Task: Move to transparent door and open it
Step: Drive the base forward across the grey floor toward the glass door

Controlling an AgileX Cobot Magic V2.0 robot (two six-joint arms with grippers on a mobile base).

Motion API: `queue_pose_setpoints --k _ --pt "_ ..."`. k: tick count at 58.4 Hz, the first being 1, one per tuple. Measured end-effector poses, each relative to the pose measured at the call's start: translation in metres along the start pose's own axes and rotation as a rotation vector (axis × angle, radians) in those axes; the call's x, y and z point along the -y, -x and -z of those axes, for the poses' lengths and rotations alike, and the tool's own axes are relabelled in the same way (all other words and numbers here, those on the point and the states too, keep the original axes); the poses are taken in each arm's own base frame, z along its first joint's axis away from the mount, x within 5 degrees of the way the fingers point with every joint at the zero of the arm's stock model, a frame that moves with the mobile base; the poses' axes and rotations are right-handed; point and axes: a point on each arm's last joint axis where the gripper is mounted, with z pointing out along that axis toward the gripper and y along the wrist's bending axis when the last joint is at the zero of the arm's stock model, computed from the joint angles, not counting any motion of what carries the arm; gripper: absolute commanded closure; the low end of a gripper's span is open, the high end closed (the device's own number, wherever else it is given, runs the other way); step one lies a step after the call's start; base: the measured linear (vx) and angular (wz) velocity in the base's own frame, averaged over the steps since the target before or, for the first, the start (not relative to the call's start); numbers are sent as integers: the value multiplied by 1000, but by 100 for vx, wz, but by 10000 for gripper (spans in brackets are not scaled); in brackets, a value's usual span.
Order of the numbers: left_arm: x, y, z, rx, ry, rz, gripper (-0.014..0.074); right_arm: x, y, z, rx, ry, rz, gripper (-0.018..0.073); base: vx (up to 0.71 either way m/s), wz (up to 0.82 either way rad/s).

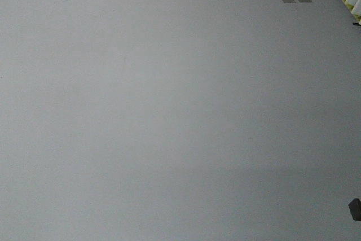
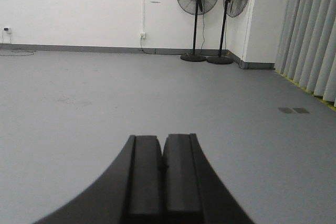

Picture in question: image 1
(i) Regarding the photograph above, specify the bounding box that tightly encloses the small black object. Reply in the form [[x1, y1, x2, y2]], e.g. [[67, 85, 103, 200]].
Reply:
[[348, 198, 361, 221]]

